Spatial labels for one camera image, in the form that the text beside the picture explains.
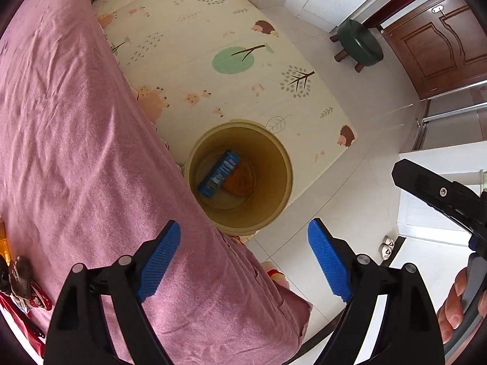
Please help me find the blue cardboard box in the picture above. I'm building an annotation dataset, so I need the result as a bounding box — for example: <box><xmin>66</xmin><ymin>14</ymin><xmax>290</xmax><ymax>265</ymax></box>
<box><xmin>197</xmin><ymin>150</ymin><xmax>240</xmax><ymax>199</ymax></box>

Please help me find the brown printed sock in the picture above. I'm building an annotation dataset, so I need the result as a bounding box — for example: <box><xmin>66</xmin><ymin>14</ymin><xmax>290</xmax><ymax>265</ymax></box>
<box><xmin>9</xmin><ymin>255</ymin><xmax>33</xmax><ymax>299</ymax></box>

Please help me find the orange liquid bottle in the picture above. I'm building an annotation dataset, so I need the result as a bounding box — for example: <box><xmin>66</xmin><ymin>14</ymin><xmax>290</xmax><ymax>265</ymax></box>
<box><xmin>0</xmin><ymin>219</ymin><xmax>11</xmax><ymax>265</ymax></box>

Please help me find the red snack wrapper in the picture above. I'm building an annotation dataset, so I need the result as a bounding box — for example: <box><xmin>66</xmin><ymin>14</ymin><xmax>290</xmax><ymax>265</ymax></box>
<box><xmin>1</xmin><ymin>280</ymin><xmax>53</xmax><ymax>339</ymax></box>

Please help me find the dark grey knit sock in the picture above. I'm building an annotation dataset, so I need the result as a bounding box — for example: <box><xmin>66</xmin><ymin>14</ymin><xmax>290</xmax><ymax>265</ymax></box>
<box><xmin>0</xmin><ymin>255</ymin><xmax>12</xmax><ymax>296</ymax></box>

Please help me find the yellow round trash bin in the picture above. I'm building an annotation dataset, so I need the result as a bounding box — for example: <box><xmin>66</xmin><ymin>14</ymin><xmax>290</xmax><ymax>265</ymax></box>
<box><xmin>184</xmin><ymin>120</ymin><xmax>293</xmax><ymax>236</ymax></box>

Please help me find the person's right hand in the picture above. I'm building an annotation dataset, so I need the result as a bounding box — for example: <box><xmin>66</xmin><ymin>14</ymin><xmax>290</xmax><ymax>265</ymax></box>
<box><xmin>437</xmin><ymin>268</ymin><xmax>467</xmax><ymax>344</ymax></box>

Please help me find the pink bed sheet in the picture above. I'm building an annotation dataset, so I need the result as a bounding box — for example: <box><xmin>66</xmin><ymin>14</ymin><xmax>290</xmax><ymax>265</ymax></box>
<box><xmin>1</xmin><ymin>0</ymin><xmax>311</xmax><ymax>364</ymax></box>

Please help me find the brown wooden door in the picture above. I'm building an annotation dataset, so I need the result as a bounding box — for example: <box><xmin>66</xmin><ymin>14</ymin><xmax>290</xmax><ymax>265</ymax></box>
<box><xmin>383</xmin><ymin>0</ymin><xmax>486</xmax><ymax>100</ymax></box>

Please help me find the green round stool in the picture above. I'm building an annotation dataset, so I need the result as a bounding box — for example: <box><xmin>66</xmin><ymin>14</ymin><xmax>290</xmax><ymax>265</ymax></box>
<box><xmin>329</xmin><ymin>19</ymin><xmax>384</xmax><ymax>73</ymax></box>

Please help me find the cartoon tree floor mat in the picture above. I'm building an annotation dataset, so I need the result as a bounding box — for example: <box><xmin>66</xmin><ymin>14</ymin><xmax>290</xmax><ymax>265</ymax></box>
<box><xmin>93</xmin><ymin>0</ymin><xmax>357</xmax><ymax>207</ymax></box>

